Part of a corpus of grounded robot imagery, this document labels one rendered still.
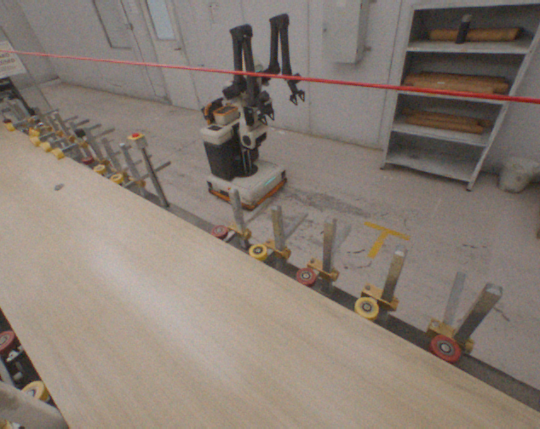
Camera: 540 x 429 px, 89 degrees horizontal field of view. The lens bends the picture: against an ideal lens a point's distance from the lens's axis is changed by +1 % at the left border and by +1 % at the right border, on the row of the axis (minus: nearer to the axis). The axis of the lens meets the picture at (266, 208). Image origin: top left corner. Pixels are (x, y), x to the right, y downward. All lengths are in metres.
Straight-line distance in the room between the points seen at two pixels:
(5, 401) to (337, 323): 0.94
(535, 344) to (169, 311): 2.11
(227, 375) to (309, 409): 0.26
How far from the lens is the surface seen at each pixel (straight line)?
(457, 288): 1.37
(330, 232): 1.05
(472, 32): 3.17
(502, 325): 2.42
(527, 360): 2.36
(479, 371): 1.36
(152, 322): 1.20
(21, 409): 1.11
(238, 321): 1.09
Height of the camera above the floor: 1.84
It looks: 40 degrees down
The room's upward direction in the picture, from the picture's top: 8 degrees counter-clockwise
